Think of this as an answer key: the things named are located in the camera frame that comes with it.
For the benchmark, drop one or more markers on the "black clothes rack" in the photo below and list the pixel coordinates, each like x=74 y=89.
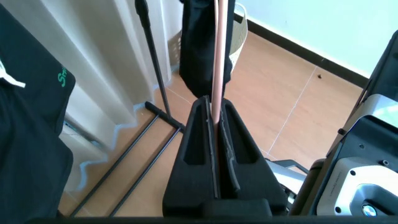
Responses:
x=149 y=37

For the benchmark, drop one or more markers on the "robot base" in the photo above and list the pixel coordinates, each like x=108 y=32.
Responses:
x=367 y=149

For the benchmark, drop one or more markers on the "white laundry basket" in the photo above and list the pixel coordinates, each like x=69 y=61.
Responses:
x=239 y=37

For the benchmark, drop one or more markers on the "pink clothes hanger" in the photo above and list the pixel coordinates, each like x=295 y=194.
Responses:
x=219 y=62

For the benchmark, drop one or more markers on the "black shorts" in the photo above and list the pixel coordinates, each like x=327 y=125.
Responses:
x=28 y=140

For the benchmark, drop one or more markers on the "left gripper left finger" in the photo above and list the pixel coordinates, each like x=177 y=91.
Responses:
x=189 y=183

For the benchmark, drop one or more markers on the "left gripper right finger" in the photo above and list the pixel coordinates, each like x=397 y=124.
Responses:
x=258 y=183

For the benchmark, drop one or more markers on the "black garment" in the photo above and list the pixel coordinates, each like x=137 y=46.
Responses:
x=196 y=46

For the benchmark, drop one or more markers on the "beige curtain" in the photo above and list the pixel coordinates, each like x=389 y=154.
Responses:
x=93 y=62

